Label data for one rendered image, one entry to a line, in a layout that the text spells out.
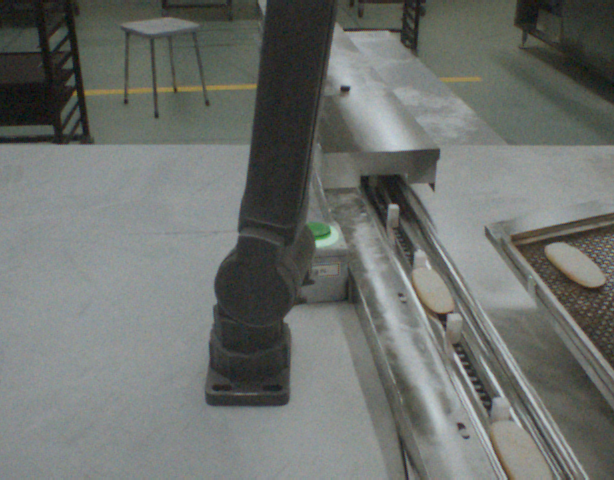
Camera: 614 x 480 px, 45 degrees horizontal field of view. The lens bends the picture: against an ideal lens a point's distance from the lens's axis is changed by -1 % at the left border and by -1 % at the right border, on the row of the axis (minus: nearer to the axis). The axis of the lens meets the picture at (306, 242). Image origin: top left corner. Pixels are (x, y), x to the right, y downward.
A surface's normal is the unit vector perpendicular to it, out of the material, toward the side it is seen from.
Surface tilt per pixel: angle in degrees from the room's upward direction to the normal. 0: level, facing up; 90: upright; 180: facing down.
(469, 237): 0
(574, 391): 0
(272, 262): 90
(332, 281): 90
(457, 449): 0
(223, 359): 90
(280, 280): 90
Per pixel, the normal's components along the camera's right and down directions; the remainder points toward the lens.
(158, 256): 0.00, -0.88
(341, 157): 0.14, 0.47
